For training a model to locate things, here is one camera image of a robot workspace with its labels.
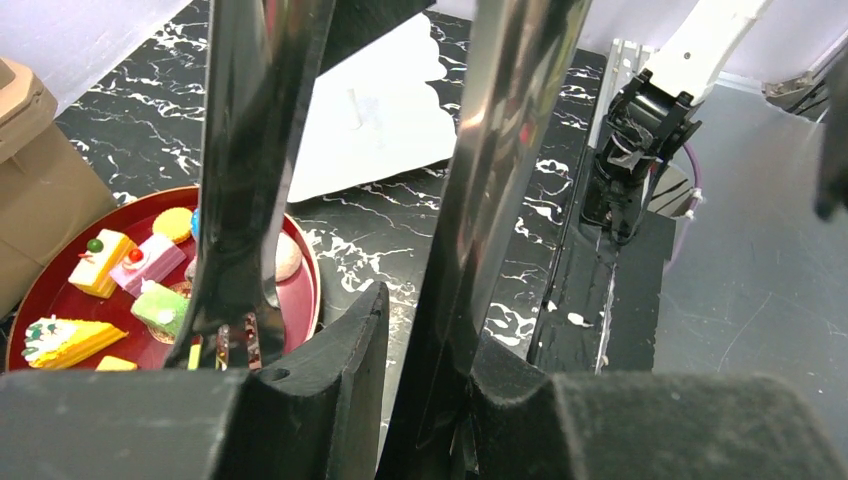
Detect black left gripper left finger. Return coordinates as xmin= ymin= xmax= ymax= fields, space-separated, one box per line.
xmin=1 ymin=282 xmax=390 ymax=479

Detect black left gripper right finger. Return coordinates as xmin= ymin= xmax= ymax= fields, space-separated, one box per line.
xmin=470 ymin=335 xmax=847 ymax=479

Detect white three-tier cake stand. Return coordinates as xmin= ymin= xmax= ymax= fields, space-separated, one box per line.
xmin=287 ymin=14 xmax=456 ymax=203

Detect black tongs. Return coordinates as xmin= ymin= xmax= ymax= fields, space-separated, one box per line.
xmin=166 ymin=1 xmax=588 ymax=479

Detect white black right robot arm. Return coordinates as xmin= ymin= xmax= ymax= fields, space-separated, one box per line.
xmin=581 ymin=0 xmax=770 ymax=246

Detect white round cake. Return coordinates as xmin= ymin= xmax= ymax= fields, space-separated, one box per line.
xmin=275 ymin=232 xmax=303 ymax=282

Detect green cube cake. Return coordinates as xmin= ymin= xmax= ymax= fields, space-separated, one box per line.
xmin=130 ymin=280 xmax=189 ymax=338

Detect orange square cake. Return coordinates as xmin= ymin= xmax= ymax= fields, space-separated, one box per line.
xmin=96 ymin=356 xmax=138 ymax=371

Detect pink rectangular cake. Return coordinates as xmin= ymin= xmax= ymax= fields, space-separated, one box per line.
xmin=110 ymin=233 xmax=186 ymax=297

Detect blue frosted donut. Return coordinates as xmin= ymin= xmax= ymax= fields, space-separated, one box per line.
xmin=190 ymin=208 xmax=200 ymax=241

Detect orange round cookie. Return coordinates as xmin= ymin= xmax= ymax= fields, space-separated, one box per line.
xmin=151 ymin=207 xmax=193 ymax=244

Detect round red tray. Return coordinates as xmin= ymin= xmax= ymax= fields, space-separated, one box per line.
xmin=5 ymin=186 xmax=321 ymax=372

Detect yellow rectangular cake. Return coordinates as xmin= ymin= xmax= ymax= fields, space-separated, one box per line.
xmin=68 ymin=229 xmax=137 ymax=299

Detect yellow triangular cake slice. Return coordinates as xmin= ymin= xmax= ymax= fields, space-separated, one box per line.
xmin=21 ymin=315 xmax=128 ymax=370

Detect tan plastic toolbox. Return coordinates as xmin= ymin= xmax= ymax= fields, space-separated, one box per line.
xmin=1 ymin=59 xmax=116 ymax=315

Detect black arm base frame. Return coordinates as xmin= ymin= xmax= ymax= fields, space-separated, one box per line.
xmin=526 ymin=148 xmax=676 ymax=373

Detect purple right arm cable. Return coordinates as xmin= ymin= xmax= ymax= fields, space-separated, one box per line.
xmin=665 ymin=142 xmax=705 ymax=273

